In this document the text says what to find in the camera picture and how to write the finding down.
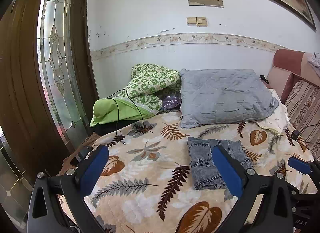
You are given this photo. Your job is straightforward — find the grey-blue denim pants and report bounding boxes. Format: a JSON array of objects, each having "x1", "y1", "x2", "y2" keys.
[{"x1": 187, "y1": 137, "x2": 253, "y2": 190}]

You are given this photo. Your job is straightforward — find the black power adapter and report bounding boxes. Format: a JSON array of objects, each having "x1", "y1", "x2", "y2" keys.
[{"x1": 291, "y1": 130, "x2": 300, "y2": 140}]

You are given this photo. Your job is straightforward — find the cream white pillow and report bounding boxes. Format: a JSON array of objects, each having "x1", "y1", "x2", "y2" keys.
[{"x1": 255, "y1": 89, "x2": 290, "y2": 136}]

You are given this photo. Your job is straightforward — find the striped brown cushion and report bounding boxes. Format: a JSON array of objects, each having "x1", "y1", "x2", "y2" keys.
[{"x1": 285, "y1": 80, "x2": 319, "y2": 159}]

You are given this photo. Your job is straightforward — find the leaf-patterned bed cover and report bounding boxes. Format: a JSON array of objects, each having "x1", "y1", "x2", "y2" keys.
[{"x1": 84, "y1": 112, "x2": 317, "y2": 232}]

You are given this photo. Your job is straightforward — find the small black object on ledge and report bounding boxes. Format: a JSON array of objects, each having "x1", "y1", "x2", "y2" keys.
[{"x1": 260, "y1": 75, "x2": 270, "y2": 84}]

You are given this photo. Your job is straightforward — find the grey cloth on headboard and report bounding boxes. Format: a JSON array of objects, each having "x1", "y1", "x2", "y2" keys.
[{"x1": 308, "y1": 53, "x2": 320, "y2": 68}]

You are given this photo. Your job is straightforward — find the brown door with glass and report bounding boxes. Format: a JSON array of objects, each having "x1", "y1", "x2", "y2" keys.
[{"x1": 1, "y1": 0, "x2": 98, "y2": 182}]

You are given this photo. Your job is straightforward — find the grey quilted pillow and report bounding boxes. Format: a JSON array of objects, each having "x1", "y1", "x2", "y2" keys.
[{"x1": 180, "y1": 69, "x2": 279, "y2": 129}]

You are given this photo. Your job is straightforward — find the green patterned blanket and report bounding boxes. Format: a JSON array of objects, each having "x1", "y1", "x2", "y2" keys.
[{"x1": 89, "y1": 64, "x2": 181, "y2": 128}]

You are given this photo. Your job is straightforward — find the purple patterned cloth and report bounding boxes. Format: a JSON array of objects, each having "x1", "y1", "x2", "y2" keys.
[{"x1": 160, "y1": 93, "x2": 182, "y2": 111}]

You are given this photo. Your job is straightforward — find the black charging cable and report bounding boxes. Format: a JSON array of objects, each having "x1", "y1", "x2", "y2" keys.
[{"x1": 105, "y1": 89, "x2": 146, "y2": 138}]

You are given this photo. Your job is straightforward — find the beige wall switches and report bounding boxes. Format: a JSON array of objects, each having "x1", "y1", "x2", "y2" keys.
[{"x1": 187, "y1": 17, "x2": 208, "y2": 27}]

